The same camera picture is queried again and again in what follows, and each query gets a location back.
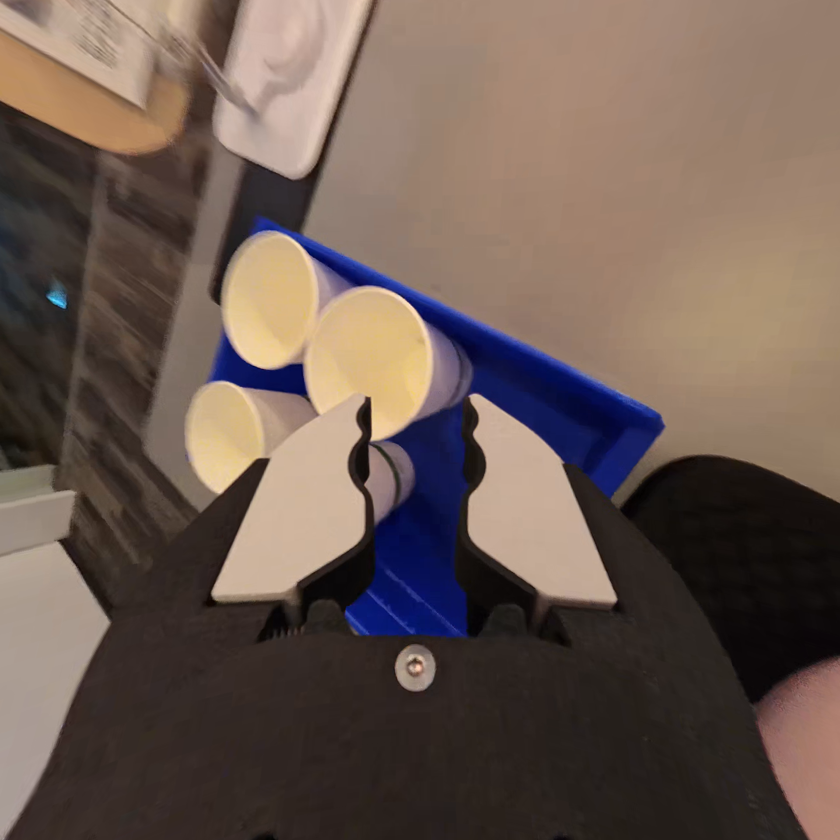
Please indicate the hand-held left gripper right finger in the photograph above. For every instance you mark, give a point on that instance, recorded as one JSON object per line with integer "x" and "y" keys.
{"x": 538, "y": 532}

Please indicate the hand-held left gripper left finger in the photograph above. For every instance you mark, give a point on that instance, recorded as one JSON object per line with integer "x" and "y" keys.
{"x": 295, "y": 532}

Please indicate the blue plastic bin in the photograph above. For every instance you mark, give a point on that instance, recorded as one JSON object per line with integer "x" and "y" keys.
{"x": 551, "y": 407}

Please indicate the black wrist rest pad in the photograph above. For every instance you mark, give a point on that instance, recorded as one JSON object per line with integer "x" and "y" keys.
{"x": 748, "y": 565}

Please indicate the black flat mat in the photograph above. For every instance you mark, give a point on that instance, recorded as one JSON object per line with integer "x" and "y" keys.
{"x": 256, "y": 223}

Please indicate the person's leg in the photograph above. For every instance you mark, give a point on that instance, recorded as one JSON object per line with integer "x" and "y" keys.
{"x": 807, "y": 761}

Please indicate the printed instruction sign board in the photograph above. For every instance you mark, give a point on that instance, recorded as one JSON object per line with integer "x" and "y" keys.
{"x": 79, "y": 40}

